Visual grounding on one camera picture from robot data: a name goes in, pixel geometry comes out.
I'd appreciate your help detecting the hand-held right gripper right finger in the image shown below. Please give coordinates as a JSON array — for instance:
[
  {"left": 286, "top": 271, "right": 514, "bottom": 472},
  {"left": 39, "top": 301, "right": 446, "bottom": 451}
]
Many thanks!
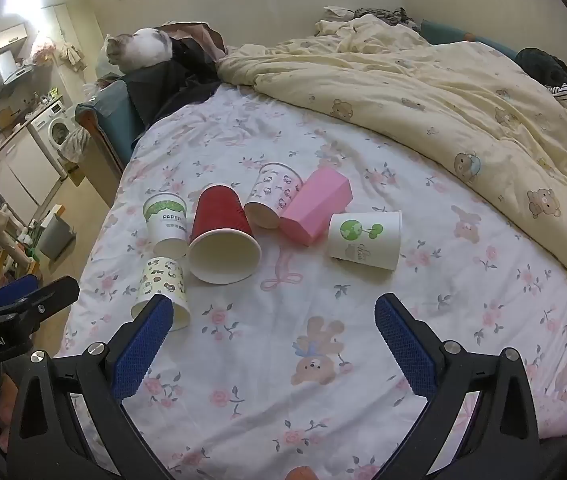
[{"left": 374, "top": 293, "right": 555, "bottom": 480}]

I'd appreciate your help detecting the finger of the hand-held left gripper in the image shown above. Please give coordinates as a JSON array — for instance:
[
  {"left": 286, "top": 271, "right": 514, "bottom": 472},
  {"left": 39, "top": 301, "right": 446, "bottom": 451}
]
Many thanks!
[
  {"left": 0, "top": 273, "right": 43, "bottom": 317},
  {"left": 0, "top": 276, "right": 81, "bottom": 335}
]

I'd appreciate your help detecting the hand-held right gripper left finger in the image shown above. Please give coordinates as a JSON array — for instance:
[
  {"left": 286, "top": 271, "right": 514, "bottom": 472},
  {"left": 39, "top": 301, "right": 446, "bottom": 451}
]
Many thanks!
[{"left": 6, "top": 295, "right": 175, "bottom": 480}]

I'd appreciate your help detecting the bear print paper cup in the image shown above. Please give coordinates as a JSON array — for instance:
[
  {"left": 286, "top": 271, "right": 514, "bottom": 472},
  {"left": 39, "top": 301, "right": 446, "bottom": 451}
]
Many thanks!
[{"left": 130, "top": 256, "right": 192, "bottom": 332}]

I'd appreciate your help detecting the white cup green tree print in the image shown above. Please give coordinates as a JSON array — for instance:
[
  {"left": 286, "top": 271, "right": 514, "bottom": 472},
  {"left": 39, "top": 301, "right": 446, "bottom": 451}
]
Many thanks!
[{"left": 327, "top": 211, "right": 403, "bottom": 272}]

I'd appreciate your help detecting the white cup green label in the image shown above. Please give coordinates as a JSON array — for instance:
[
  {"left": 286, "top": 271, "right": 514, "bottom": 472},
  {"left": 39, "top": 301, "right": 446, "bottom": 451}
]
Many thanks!
[{"left": 144, "top": 192, "right": 190, "bottom": 260}]

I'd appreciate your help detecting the red paper cup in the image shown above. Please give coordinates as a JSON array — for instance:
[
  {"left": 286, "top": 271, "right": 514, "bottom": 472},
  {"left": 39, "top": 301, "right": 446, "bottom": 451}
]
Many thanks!
[{"left": 188, "top": 184, "right": 263, "bottom": 285}]

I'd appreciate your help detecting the pink square cup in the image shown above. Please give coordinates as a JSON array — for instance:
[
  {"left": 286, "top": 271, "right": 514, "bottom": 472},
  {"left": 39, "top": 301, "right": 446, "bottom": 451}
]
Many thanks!
[{"left": 280, "top": 167, "right": 353, "bottom": 247}]

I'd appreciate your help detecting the pink cat print cup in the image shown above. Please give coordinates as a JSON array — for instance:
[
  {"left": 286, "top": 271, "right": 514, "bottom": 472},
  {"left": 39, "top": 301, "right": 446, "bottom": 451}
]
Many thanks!
[{"left": 244, "top": 162, "right": 305, "bottom": 231}]

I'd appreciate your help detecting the grey trash bin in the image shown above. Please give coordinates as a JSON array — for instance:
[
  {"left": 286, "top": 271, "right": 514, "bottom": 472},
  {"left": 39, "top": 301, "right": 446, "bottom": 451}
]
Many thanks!
[{"left": 38, "top": 205, "right": 76, "bottom": 261}]

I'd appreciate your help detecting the floral bed sheet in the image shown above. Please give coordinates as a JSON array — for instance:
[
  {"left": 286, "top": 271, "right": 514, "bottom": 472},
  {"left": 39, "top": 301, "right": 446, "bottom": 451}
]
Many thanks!
[{"left": 58, "top": 82, "right": 567, "bottom": 480}]

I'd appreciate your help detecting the white kitchen cabinet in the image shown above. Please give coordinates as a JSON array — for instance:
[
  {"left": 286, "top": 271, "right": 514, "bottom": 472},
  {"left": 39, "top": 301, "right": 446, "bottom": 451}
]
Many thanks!
[{"left": 0, "top": 125, "right": 65, "bottom": 222}]

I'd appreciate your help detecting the white plastic bag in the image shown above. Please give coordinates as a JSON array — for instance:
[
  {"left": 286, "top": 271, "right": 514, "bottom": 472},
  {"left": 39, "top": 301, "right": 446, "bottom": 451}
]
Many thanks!
[{"left": 58, "top": 127, "right": 88, "bottom": 164}]

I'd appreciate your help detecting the white washing machine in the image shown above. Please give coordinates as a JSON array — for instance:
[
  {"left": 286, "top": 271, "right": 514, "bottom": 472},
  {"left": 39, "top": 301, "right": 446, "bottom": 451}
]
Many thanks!
[{"left": 28, "top": 100, "right": 73, "bottom": 162}]

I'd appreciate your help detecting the silver range hood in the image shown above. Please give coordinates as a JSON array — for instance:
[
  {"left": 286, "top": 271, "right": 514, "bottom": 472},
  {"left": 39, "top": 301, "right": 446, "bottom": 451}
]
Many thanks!
[{"left": 0, "top": 50, "right": 35, "bottom": 86}]

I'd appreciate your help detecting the beige hanging cloth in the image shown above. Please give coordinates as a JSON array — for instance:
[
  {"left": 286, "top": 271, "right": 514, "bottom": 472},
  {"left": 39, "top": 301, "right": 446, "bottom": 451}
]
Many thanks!
[{"left": 58, "top": 41, "right": 88, "bottom": 72}]

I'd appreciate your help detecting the pink hanging bag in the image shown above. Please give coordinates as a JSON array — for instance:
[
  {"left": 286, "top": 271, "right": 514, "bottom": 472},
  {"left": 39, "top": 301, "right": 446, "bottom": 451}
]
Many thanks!
[{"left": 31, "top": 34, "right": 60, "bottom": 67}]

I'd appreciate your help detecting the dark clothing pile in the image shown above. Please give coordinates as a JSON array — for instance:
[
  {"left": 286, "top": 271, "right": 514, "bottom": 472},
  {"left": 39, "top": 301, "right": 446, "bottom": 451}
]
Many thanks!
[{"left": 126, "top": 21, "right": 228, "bottom": 130}]

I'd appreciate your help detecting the cream bear print duvet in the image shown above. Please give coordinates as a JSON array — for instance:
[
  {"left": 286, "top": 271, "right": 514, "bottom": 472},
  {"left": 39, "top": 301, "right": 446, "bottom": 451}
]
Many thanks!
[{"left": 216, "top": 14, "right": 567, "bottom": 306}]

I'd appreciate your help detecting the white and grey cat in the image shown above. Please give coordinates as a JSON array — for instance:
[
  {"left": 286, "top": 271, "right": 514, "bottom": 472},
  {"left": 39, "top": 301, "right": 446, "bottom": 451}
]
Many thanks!
[{"left": 105, "top": 28, "right": 174, "bottom": 72}]

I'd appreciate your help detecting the dark clothes heap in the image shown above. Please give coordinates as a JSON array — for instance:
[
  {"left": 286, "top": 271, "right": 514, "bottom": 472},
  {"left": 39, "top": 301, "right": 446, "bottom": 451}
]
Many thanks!
[{"left": 516, "top": 47, "right": 567, "bottom": 122}]

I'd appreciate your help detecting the teal padded headboard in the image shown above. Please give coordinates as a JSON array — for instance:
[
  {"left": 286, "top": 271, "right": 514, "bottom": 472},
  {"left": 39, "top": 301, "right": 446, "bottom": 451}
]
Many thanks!
[{"left": 421, "top": 19, "right": 519, "bottom": 61}]

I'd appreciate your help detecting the dark floral cloth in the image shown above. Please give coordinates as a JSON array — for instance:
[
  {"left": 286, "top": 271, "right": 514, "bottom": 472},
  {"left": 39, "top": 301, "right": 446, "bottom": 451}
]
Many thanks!
[{"left": 353, "top": 6, "right": 420, "bottom": 29}]

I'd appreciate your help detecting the teal padded bed frame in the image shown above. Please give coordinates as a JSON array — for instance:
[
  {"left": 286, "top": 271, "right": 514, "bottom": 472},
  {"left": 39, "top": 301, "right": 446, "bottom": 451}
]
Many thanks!
[{"left": 74, "top": 80, "right": 144, "bottom": 208}]

